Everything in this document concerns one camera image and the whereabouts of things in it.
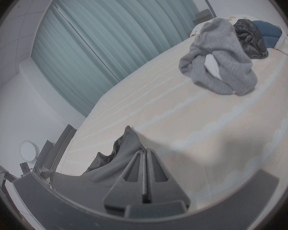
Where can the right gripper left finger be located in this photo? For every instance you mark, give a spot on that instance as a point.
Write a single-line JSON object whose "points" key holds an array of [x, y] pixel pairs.
{"points": [[124, 190]]}

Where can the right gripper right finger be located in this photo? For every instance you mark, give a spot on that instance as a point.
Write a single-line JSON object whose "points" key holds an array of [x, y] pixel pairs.
{"points": [[168, 190]]}

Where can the black T-shirt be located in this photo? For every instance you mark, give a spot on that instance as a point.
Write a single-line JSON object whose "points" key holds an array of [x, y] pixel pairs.
{"points": [[115, 166]]}

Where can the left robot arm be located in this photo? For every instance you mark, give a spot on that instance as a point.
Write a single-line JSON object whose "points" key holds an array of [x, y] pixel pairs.
{"points": [[44, 175]]}

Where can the bed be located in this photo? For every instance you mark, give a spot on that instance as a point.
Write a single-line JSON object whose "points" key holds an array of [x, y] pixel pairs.
{"points": [[182, 128]]}

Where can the black chest of drawers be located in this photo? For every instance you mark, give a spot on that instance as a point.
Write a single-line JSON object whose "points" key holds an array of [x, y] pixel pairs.
{"points": [[64, 140]]}

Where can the black dressing table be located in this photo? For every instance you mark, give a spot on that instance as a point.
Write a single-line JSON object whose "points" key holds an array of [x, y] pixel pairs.
{"points": [[45, 152]]}

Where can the round white-framed mirror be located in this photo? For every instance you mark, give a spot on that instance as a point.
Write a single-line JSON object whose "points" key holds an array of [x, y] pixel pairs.
{"points": [[27, 151]]}

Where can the blue-green curtain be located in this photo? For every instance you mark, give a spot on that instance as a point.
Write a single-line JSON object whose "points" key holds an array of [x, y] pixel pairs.
{"points": [[69, 63], [134, 20]]}

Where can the grey garment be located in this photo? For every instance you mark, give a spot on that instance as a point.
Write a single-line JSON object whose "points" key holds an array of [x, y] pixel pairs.
{"points": [[220, 47]]}

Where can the white printed pillow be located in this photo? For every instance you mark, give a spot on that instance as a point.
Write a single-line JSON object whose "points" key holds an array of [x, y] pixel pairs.
{"points": [[196, 30]]}

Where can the black shiny garment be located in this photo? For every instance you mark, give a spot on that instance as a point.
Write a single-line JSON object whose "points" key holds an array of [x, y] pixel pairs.
{"points": [[250, 39]]}

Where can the grey bedside table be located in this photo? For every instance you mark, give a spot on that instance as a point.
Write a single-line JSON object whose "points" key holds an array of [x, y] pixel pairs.
{"points": [[204, 15]]}

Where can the dark blue garment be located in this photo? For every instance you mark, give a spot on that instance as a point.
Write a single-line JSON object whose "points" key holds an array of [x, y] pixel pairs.
{"points": [[268, 32]]}

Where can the white garment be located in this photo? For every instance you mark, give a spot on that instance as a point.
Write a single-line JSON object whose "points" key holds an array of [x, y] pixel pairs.
{"points": [[285, 44]]}

